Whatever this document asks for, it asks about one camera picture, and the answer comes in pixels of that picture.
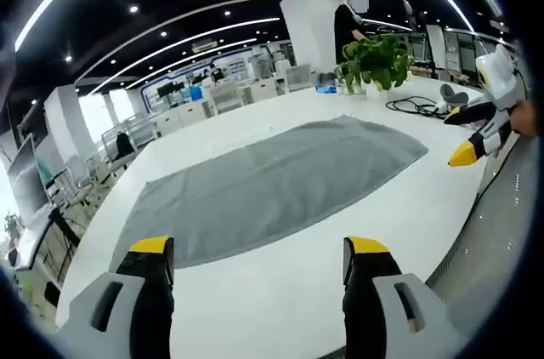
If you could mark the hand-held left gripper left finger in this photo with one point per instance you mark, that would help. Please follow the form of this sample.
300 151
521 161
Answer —
127 312

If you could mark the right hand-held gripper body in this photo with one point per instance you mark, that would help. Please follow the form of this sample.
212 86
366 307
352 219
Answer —
497 78

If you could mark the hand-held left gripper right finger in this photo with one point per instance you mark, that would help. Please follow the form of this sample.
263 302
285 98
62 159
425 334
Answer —
382 312

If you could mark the grey towel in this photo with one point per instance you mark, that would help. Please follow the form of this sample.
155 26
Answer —
272 180

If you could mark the person's right hand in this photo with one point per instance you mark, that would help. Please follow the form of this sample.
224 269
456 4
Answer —
526 118

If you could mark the grey headset device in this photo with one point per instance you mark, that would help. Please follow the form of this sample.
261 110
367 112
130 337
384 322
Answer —
452 97

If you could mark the white table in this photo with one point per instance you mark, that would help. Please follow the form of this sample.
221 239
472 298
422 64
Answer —
297 291

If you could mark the green potted plant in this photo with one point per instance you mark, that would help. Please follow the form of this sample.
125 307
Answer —
376 62

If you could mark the computer monitor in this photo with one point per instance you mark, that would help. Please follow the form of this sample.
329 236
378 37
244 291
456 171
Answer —
26 182

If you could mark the black office chair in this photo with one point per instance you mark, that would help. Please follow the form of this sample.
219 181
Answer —
123 144

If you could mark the white office chair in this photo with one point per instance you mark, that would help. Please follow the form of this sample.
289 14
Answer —
226 96
298 77

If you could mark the white pillar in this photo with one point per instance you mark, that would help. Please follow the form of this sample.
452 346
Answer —
307 23

